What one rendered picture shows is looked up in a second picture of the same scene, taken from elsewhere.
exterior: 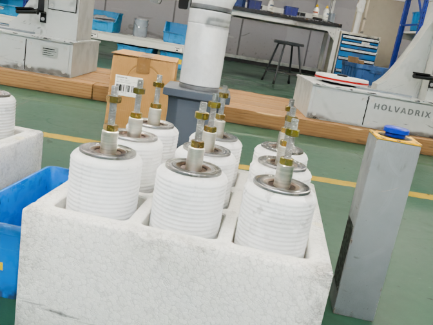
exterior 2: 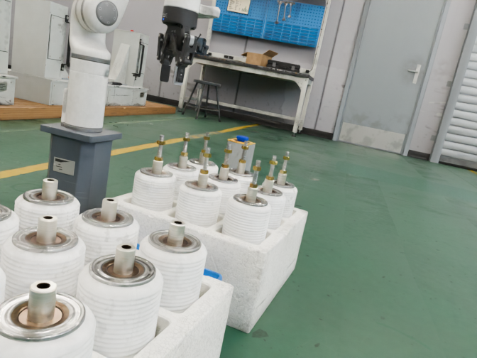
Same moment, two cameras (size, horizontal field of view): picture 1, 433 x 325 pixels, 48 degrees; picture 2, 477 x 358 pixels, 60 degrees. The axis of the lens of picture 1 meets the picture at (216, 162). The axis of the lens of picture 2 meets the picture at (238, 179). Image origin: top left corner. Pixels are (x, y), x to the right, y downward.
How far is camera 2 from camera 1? 1.08 m
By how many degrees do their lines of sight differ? 73
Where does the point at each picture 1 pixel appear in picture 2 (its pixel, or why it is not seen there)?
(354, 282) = not seen: hidden behind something
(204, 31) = (103, 82)
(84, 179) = (265, 220)
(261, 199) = (292, 193)
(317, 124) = not seen: outside the picture
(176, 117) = (94, 158)
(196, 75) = (98, 120)
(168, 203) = (279, 213)
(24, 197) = not seen: hidden behind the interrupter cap
